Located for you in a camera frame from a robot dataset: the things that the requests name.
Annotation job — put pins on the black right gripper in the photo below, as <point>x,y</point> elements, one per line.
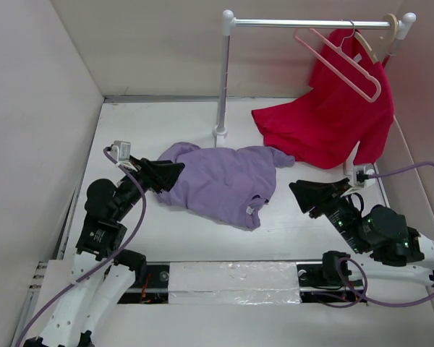
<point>317,193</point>

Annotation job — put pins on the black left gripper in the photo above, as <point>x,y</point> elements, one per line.
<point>160,173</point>

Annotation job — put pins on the purple t shirt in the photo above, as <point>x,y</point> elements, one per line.
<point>223,184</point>

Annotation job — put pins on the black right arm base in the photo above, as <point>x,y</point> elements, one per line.
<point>320,283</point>

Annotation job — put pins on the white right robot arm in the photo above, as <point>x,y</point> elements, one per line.
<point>382,233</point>

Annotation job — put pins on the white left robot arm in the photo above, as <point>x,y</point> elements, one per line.
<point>103,268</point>

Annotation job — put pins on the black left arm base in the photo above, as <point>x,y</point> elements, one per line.
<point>152,289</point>

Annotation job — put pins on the red t shirt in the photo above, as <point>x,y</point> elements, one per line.
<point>323,126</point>

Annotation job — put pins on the wooden hanger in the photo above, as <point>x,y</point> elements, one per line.
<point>378,43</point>

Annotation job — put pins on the white metal clothes rack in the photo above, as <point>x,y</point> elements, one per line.
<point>397,32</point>

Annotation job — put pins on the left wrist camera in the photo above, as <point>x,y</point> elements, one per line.
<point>120,150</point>

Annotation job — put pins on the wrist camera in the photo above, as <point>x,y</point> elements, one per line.
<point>120,150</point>
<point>361,176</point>

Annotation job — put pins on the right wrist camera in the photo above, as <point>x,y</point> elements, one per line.
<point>361,176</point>

